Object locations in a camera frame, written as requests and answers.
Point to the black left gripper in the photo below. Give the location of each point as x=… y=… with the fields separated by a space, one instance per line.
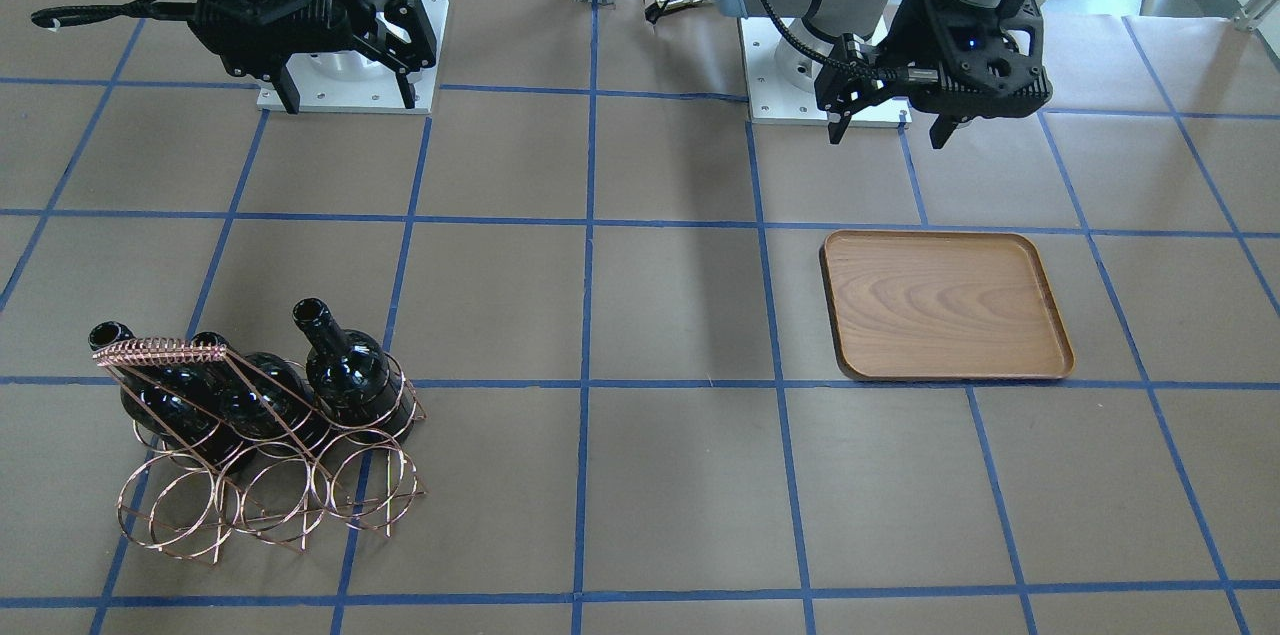
x=916 y=27

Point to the dark wine bottle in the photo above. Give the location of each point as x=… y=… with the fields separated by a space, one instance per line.
x=176 y=402
x=352 y=376
x=261 y=394

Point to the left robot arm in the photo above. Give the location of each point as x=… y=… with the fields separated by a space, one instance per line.
x=866 y=21

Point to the wooden tray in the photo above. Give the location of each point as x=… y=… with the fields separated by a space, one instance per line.
x=943 y=305

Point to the copper wire wine rack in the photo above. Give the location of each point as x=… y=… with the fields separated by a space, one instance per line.
x=190 y=512

